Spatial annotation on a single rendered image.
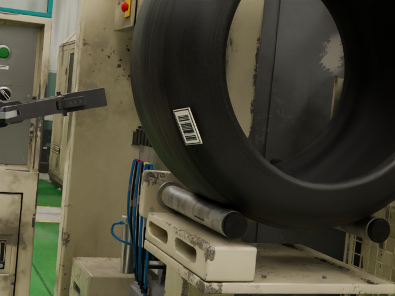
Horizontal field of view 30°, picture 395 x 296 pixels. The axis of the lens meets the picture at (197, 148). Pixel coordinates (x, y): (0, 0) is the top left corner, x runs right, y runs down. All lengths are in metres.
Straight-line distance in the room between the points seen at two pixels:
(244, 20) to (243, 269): 0.60
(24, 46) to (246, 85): 0.57
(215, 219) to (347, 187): 0.23
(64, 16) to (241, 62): 9.03
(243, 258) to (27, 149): 0.80
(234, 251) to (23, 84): 0.83
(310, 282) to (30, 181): 0.80
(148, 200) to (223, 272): 0.35
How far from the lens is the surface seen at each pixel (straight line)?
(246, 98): 1.61
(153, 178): 1.52
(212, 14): 1.15
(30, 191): 1.83
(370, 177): 1.29
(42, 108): 1.16
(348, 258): 1.79
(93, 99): 1.21
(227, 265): 1.23
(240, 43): 1.60
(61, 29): 10.55
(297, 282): 1.30
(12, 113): 1.14
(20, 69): 1.86
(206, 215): 1.28
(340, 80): 1.85
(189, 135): 1.16
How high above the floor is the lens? 1.08
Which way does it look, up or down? 3 degrees down
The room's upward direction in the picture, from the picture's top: 5 degrees clockwise
